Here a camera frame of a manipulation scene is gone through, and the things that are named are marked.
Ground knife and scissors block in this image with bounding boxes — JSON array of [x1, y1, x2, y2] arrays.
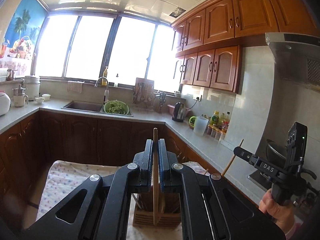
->
[[155, 91, 167, 113]]

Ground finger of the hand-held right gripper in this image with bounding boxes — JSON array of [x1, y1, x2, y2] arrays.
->
[[233, 147, 259, 167]]

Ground tropical fruit wall poster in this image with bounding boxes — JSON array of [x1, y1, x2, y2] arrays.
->
[[0, 0, 48, 68]]

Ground steel range hood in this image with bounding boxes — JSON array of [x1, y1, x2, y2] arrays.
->
[[265, 32, 320, 90]]

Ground colander of green vegetables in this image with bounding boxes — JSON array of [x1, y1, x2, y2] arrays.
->
[[103, 100, 131, 115]]

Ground white hanging towel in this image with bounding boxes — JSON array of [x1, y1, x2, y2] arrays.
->
[[67, 81, 83, 93]]

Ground spice jar set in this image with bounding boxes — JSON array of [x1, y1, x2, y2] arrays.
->
[[207, 125, 227, 140]]

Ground white bowls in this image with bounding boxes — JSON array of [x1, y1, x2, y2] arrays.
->
[[35, 94, 51, 104]]

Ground metal wok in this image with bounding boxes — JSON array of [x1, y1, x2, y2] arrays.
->
[[265, 139, 290, 168]]

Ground pink plastic container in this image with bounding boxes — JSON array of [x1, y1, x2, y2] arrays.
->
[[167, 104, 193, 115]]

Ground steel kitchen sink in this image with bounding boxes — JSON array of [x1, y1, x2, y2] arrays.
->
[[61, 100, 134, 117]]

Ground metal chopstick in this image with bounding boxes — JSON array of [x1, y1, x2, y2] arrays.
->
[[132, 194, 143, 209]]

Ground floral white tablecloth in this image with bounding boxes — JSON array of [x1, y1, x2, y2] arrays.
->
[[36, 160, 215, 240]]

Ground wooden utensil holder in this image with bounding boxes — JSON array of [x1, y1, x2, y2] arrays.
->
[[132, 192, 182, 228]]

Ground white pitcher green handle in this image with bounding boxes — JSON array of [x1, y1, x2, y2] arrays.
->
[[189, 116, 209, 136]]

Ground cutting board utensil rack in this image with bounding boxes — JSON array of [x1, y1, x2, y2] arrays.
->
[[132, 77, 155, 105]]

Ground red label bottle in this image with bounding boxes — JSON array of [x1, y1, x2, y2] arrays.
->
[[222, 112, 231, 133]]

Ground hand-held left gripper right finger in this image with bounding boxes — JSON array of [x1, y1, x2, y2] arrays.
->
[[158, 139, 285, 240]]

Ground person's right forearm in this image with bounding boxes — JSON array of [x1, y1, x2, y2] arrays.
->
[[276, 220, 304, 240]]

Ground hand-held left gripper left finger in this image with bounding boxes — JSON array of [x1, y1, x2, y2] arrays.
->
[[24, 139, 153, 240]]

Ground steel electric kettle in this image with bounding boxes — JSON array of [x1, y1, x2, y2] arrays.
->
[[172, 102, 187, 122]]

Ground wooden upper cabinets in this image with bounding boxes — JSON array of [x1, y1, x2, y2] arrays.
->
[[171, 0, 320, 94]]

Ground wooden base cabinets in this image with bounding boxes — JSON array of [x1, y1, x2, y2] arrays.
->
[[0, 110, 263, 205]]

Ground kitchen window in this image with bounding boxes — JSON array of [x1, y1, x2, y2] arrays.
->
[[32, 11, 184, 93]]

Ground chrome faucet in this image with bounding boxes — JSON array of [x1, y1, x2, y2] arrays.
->
[[94, 77, 110, 105]]

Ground white steamer pot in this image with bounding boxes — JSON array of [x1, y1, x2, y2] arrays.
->
[[23, 74, 41, 102]]

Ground white rice cooker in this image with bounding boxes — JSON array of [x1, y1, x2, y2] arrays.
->
[[0, 90, 12, 117]]

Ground person's right hand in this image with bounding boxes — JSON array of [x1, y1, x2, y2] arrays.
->
[[259, 188, 296, 227]]

